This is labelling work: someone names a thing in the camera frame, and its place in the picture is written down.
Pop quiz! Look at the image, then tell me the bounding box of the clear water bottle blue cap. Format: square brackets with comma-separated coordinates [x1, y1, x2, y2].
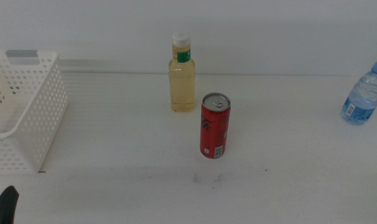
[340, 61, 377, 126]

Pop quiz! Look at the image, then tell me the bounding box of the yellow liquid bottle white cap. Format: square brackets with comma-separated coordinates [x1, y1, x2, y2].
[168, 30, 196, 113]

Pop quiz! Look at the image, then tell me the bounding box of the red soda can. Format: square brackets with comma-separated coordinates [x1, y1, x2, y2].
[199, 92, 231, 159]

